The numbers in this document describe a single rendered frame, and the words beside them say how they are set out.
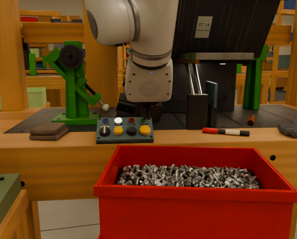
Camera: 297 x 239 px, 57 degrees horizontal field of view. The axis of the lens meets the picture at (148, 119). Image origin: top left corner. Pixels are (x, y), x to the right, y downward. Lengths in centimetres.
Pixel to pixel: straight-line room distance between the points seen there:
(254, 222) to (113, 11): 40
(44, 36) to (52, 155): 79
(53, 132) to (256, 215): 53
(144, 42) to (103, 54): 79
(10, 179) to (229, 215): 41
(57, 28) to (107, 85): 35
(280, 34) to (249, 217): 122
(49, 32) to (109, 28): 97
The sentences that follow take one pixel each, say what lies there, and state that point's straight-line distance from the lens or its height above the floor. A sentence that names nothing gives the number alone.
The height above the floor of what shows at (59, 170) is 83.
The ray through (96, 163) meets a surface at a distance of 73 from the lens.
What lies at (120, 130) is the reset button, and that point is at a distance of 72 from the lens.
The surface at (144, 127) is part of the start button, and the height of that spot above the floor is 94.
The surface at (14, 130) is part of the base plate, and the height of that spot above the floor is 90.
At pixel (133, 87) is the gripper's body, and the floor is 106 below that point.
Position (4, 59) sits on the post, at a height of 111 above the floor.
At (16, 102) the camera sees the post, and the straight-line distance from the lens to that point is 139.
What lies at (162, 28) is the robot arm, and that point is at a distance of 49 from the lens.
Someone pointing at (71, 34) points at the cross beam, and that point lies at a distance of 140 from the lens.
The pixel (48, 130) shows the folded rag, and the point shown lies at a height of 93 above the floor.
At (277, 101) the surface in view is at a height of 26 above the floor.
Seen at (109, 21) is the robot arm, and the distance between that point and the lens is 46.
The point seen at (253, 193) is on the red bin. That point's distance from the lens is 46.
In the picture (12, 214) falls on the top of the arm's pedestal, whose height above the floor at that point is 85.
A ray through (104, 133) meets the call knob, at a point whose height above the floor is 93.
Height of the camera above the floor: 112
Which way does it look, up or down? 13 degrees down
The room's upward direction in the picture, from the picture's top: straight up
